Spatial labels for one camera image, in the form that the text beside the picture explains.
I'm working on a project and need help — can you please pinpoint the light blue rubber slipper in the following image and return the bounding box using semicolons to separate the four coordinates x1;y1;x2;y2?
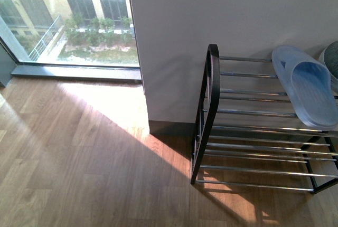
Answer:
271;45;337;131

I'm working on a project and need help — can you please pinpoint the black metal shoe rack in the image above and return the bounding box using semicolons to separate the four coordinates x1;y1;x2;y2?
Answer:
191;44;337;194

